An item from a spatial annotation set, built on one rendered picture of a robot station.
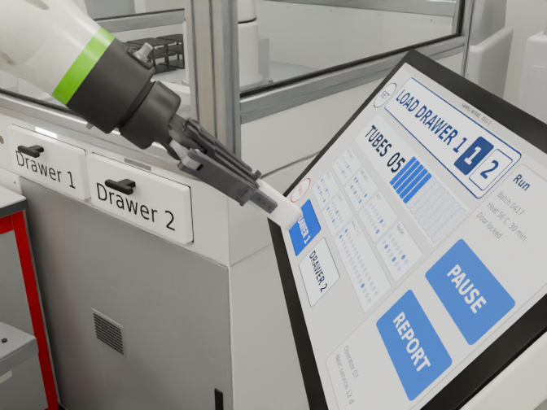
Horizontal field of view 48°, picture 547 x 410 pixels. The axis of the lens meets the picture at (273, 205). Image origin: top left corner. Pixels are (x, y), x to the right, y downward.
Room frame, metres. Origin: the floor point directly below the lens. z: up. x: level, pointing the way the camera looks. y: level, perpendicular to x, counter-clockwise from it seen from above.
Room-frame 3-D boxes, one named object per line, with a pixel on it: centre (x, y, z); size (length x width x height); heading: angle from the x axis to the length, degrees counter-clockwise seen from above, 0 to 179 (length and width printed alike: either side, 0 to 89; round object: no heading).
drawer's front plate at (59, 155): (1.29, 0.51, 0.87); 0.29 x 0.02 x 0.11; 50
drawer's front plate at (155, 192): (1.09, 0.26, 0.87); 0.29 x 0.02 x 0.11; 50
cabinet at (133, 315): (1.63, 0.16, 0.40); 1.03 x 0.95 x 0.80; 50
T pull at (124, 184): (1.07, 0.28, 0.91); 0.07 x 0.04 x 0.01; 50
